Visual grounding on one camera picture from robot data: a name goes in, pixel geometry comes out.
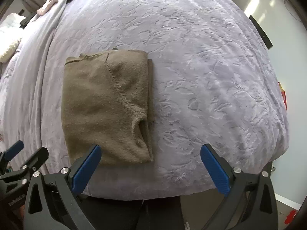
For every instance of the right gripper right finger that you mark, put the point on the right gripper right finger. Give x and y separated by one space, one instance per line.
260 211

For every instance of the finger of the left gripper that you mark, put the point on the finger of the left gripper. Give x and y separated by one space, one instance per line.
36 160
9 154

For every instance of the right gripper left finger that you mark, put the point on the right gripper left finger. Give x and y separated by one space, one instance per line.
67 183

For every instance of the brown knit sweater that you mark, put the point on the brown knit sweater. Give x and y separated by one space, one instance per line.
106 100

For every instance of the red object on floor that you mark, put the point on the red object on floor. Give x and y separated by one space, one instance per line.
283 93

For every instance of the white knitted pillow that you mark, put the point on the white knitted pillow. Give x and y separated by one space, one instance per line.
11 35

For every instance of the lavender embossed bed blanket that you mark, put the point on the lavender embossed bed blanket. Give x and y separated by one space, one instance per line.
212 83

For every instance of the black garment on bed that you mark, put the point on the black garment on bed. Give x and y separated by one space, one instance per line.
25 21

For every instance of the pink white garment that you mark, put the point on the pink white garment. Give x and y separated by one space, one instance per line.
46 7

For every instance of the wall mounted television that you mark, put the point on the wall mounted television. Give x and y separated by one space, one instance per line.
262 33

